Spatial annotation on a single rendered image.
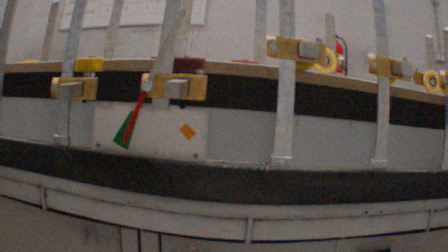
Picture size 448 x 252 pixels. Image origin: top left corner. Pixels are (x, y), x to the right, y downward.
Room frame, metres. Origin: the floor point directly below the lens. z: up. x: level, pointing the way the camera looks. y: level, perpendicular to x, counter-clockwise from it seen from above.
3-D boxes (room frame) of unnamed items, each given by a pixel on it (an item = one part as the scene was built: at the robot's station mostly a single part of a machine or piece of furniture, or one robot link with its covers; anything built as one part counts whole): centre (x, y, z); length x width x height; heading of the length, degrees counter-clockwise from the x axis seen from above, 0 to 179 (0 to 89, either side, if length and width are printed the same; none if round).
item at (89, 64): (2.73, 0.34, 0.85); 0.08 x 0.08 x 0.11
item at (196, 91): (2.59, 0.11, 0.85); 0.14 x 0.06 x 0.05; 89
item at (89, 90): (2.59, 0.36, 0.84); 0.14 x 0.06 x 0.05; 89
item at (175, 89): (2.50, 0.09, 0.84); 0.43 x 0.03 x 0.04; 179
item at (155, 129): (2.56, 0.16, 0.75); 0.26 x 0.01 x 0.10; 89
